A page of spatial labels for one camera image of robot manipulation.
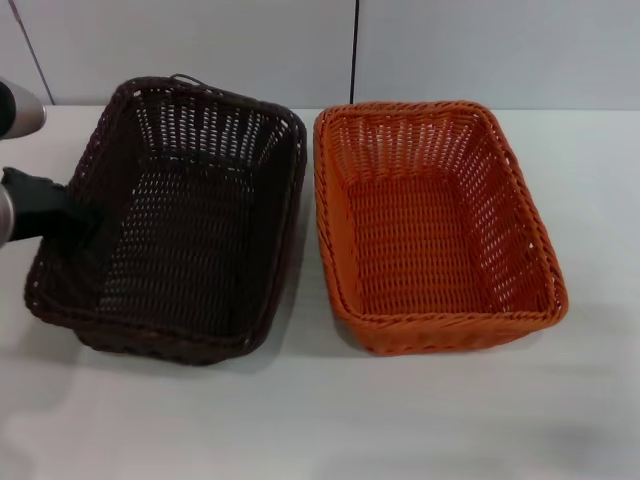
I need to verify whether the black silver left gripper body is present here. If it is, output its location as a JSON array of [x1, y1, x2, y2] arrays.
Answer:
[[0, 167, 70, 243]]

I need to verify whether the dark brown wicker basket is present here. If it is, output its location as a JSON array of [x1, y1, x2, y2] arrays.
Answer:
[[23, 73, 309, 369]]

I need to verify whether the orange wicker basket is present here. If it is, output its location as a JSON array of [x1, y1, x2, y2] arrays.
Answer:
[[313, 99, 570, 357]]

